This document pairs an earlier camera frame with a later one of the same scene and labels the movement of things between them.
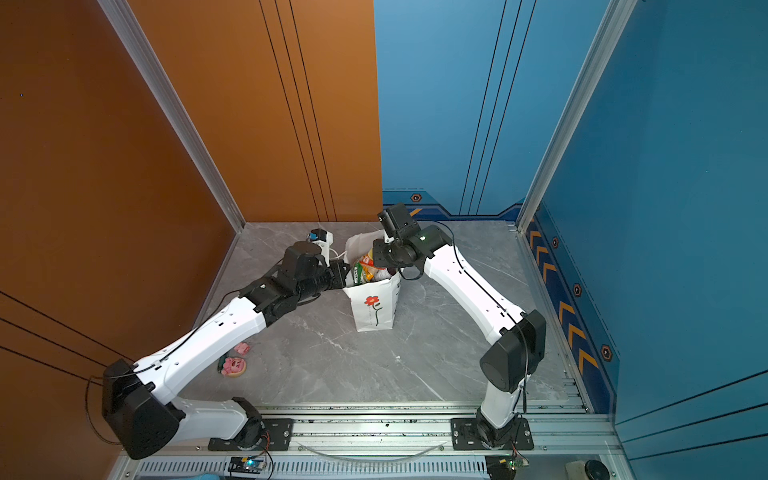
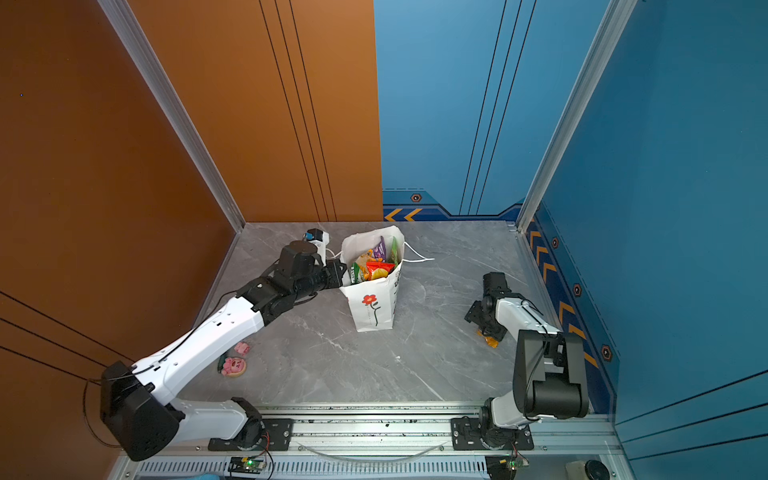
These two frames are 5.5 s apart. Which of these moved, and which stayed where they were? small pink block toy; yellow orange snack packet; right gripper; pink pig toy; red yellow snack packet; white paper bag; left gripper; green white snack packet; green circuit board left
Moved: red yellow snack packet; yellow orange snack packet; right gripper
Stayed: green circuit board left; white paper bag; pink pig toy; small pink block toy; left gripper; green white snack packet
